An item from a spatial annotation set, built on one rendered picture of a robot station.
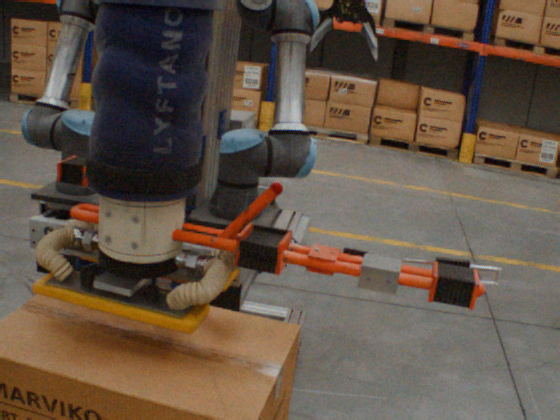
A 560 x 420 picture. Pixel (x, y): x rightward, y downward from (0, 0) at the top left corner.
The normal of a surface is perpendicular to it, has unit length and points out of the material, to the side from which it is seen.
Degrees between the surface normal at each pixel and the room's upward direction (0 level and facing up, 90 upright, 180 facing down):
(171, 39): 93
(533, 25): 88
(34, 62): 92
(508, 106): 90
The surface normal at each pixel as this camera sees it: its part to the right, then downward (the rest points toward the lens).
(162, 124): 0.65, 0.15
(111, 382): 0.12, -0.93
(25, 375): -0.20, 0.32
